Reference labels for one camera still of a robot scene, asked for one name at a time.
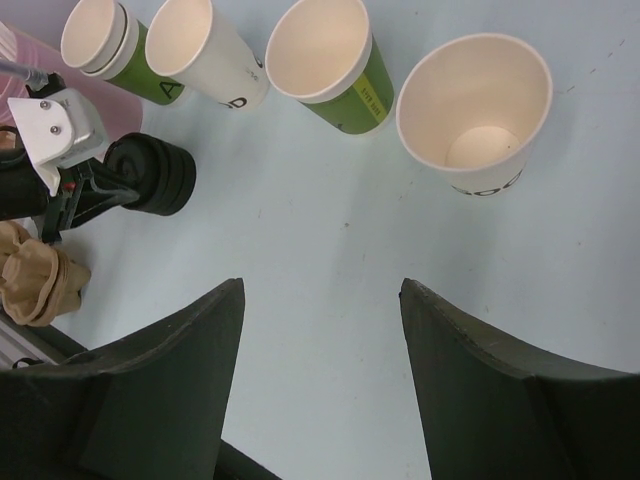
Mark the brown pulp cup carrier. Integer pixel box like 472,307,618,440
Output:
1,221,91,327

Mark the pink holder cup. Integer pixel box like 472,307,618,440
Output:
0,22,146,166

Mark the stack of black lids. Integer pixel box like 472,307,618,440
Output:
104,132,196,216

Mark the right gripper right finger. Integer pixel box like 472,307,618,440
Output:
399,279,639,479

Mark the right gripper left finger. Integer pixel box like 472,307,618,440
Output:
1,279,245,479

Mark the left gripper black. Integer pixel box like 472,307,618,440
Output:
1,150,140,243

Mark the aluminium rail frame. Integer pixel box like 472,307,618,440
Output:
1,314,65,370

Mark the white paper cup stack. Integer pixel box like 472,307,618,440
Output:
145,0,270,111

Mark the green paper cup stack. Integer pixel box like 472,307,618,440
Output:
60,0,187,106

